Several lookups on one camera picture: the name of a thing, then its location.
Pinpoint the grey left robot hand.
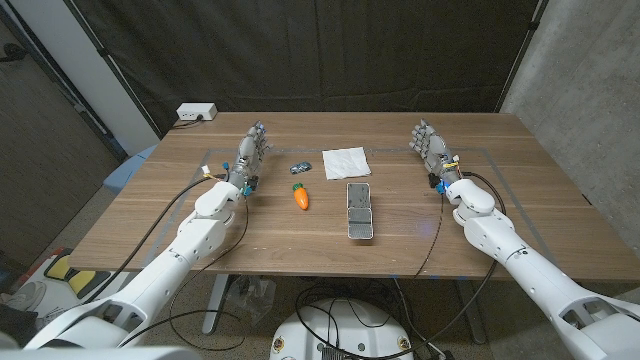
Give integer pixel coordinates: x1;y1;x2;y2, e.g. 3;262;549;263
227;120;274;197

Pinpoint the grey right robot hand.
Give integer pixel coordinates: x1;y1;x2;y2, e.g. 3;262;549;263
408;118;465;195

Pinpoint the white paper napkin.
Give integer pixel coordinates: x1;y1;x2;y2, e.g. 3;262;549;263
321;146;372;181

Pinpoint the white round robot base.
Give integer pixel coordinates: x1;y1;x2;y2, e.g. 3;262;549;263
269;298;415;360

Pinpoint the orange toy carrot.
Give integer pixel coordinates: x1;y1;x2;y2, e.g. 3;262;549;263
292;182;310;211

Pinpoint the white power strip box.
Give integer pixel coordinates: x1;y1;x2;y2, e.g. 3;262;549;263
176;102;219;122

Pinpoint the black backdrop curtain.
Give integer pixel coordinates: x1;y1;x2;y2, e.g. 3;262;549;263
64;0;546;136

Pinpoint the black backdrop stand pole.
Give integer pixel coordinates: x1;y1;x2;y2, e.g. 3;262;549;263
493;0;550;114
64;0;164;140

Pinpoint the clear plastic bag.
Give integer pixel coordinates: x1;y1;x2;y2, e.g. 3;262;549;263
224;274;277;326

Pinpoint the grey table leg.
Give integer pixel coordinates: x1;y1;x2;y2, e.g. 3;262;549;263
454;279;487;345

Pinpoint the yellow and black pad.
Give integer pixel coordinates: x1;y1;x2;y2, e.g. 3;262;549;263
43;248;112;300

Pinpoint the white robot torso edge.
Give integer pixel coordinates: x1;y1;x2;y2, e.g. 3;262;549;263
0;346;201;360

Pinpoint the grey sneaker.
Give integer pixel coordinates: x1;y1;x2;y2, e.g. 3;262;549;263
0;280;47;312

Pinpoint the dark trouser leg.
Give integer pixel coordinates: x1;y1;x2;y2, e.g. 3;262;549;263
0;302;40;346

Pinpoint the thin black left wrist cable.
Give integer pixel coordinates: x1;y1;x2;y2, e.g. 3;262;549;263
117;195;251;352

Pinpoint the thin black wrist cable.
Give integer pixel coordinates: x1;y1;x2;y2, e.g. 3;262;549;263
117;195;251;352
413;193;446;280

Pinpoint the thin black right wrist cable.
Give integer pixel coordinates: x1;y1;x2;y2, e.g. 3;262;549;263
413;193;446;280

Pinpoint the black power strip cord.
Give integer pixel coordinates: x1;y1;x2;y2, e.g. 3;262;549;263
169;115;204;131

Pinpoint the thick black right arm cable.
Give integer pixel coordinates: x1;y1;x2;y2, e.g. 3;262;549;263
349;171;507;360

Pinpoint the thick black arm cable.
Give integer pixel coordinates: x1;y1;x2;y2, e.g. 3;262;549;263
349;171;507;360
82;173;230;306

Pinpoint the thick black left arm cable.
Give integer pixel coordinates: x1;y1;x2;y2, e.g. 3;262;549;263
82;173;230;306

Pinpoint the black floor cable bundle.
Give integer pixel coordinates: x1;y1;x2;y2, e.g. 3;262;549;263
294;278;451;360

